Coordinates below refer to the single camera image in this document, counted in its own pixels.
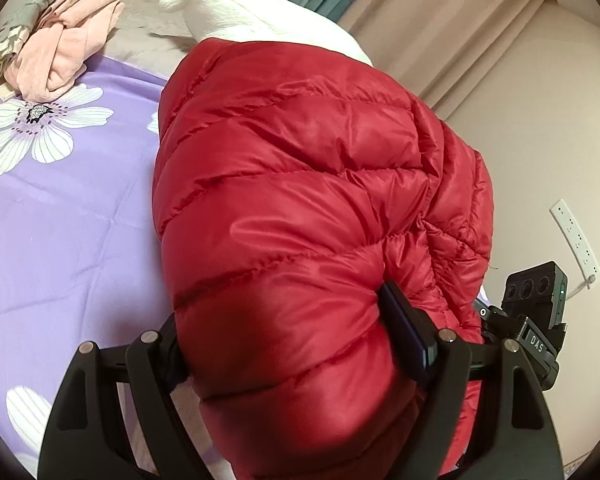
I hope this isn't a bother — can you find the purple floral bed sheet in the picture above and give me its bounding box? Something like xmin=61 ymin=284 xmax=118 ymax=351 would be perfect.
xmin=0 ymin=54 xmax=242 ymax=480

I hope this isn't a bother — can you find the pink garment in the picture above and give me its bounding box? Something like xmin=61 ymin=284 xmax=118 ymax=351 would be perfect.
xmin=5 ymin=0 xmax=124 ymax=103

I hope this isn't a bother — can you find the grey bed cover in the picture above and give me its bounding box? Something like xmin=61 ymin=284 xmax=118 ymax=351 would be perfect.
xmin=102 ymin=0 xmax=197 ymax=79

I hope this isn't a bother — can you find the white fleece garment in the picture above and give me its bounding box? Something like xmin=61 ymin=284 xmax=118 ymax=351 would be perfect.
xmin=159 ymin=0 xmax=372 ymax=65

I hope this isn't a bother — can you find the white wall power strip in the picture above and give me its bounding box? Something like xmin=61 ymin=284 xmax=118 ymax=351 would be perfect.
xmin=550 ymin=198 xmax=600 ymax=288

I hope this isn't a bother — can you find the beige curtain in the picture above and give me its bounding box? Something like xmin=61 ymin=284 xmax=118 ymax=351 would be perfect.
xmin=338 ymin=0 xmax=545 ymax=118

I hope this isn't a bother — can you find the red puffer down jacket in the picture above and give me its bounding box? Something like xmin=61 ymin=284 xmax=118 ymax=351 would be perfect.
xmin=152 ymin=38 xmax=494 ymax=479

